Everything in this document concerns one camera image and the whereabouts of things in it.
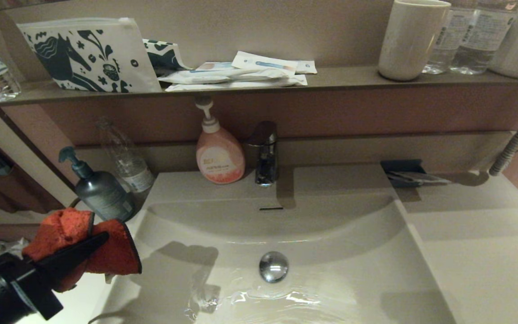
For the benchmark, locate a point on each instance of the large horse print pouch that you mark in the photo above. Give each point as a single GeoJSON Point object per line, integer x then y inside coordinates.
{"type": "Point", "coordinates": [83, 55]}

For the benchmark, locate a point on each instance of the clear plastic water bottle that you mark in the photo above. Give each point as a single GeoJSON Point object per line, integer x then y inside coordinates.
{"type": "Point", "coordinates": [446, 40]}
{"type": "Point", "coordinates": [482, 40]}

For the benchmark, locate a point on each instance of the chrome lever faucet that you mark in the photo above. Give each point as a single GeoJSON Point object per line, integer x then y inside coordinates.
{"type": "Point", "coordinates": [265, 153]}

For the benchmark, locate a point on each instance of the clear bottle white label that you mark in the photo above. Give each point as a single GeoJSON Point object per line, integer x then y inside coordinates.
{"type": "Point", "coordinates": [126, 162]}

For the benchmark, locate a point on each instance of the small horse print pouch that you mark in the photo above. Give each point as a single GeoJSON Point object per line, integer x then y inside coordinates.
{"type": "Point", "coordinates": [163, 54]}

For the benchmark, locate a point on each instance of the pink soap pump bottle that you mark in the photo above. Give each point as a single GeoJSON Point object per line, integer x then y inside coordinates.
{"type": "Point", "coordinates": [220, 157]}

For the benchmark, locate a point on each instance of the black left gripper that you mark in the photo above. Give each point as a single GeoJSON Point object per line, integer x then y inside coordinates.
{"type": "Point", "coordinates": [2, 292]}

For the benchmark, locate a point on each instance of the long white sachet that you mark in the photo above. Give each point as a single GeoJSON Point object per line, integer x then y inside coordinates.
{"type": "Point", "coordinates": [214, 77]}

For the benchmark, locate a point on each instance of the dark soap tray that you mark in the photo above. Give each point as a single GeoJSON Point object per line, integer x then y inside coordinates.
{"type": "Point", "coordinates": [400, 167]}

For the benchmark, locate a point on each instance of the small white sachet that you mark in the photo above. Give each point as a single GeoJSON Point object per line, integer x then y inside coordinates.
{"type": "Point", "coordinates": [307, 67]}

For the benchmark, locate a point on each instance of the chrome sink drain stopper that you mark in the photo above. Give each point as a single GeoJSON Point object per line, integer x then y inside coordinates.
{"type": "Point", "coordinates": [274, 266]}

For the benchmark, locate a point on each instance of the flat white sachet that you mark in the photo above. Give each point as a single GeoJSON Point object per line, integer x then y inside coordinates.
{"type": "Point", "coordinates": [241, 85]}

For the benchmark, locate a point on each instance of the dark green pump bottle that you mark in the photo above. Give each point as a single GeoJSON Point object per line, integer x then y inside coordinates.
{"type": "Point", "coordinates": [104, 195]}

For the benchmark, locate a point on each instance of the silver foil sachet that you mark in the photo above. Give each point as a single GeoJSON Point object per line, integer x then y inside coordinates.
{"type": "Point", "coordinates": [421, 177]}

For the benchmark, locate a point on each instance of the brown wall shelf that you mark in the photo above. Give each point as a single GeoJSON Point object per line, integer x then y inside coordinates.
{"type": "Point", "coordinates": [353, 77]}

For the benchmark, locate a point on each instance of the pale sachet orange print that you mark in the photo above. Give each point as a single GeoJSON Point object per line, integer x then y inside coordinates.
{"type": "Point", "coordinates": [214, 66]}

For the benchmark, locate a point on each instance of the white sachet blue print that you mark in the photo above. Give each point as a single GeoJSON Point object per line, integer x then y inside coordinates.
{"type": "Point", "coordinates": [263, 63]}

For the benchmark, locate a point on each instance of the white sink basin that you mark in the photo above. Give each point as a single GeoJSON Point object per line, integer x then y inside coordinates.
{"type": "Point", "coordinates": [331, 270]}

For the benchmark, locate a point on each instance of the tall white cup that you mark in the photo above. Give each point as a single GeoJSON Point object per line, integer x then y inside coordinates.
{"type": "Point", "coordinates": [408, 40]}

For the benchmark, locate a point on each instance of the red microfibre cleaning cloth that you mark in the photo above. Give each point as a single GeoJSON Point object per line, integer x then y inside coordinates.
{"type": "Point", "coordinates": [115, 252]}

